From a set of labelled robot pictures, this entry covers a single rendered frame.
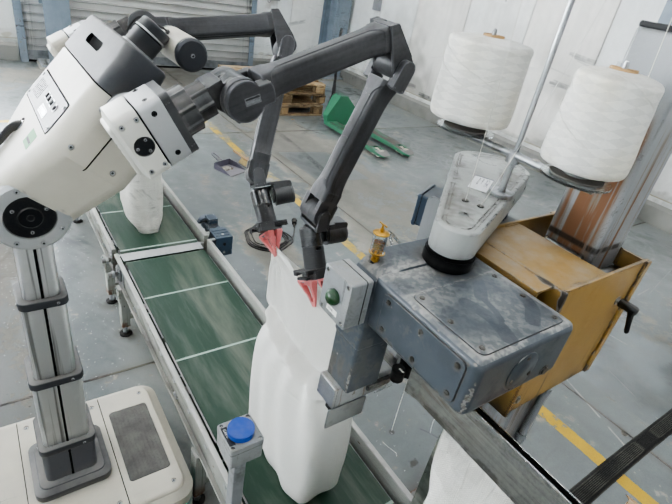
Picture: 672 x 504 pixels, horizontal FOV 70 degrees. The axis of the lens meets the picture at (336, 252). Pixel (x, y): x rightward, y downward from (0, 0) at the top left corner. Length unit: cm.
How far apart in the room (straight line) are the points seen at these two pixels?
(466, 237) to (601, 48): 567
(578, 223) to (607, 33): 536
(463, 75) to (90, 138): 71
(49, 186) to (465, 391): 87
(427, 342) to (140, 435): 136
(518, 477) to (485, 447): 7
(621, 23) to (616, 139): 551
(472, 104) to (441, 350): 48
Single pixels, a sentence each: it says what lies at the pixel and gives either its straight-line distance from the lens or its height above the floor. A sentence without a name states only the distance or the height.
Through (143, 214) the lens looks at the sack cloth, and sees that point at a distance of 272.
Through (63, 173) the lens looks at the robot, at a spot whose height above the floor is 132.
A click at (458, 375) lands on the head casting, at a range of 70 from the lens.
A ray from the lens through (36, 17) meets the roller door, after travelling 808.
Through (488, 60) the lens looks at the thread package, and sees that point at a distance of 97.
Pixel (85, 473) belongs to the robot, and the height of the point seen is 30.
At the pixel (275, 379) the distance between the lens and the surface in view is 141.
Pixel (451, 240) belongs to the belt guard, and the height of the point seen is 140.
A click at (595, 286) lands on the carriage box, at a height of 132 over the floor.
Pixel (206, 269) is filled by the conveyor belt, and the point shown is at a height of 38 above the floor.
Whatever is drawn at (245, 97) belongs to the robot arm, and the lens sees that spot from 93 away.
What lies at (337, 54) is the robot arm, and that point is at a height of 160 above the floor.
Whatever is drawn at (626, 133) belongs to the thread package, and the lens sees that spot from 86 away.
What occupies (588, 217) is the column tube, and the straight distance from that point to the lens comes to 110.
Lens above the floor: 175
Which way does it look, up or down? 30 degrees down
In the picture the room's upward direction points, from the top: 11 degrees clockwise
